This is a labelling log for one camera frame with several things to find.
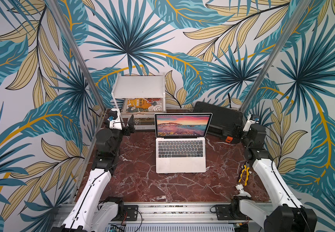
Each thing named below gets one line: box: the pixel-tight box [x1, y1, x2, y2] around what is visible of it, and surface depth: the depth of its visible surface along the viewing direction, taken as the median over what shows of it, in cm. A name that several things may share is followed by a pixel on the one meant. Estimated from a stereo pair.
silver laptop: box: [154, 112, 213, 174], surface depth 88 cm
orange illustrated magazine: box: [124, 97, 163, 113], surface depth 96 cm
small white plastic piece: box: [233, 184, 252, 198], surface depth 81 cm
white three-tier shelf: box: [111, 72, 167, 131], surface depth 92 cm
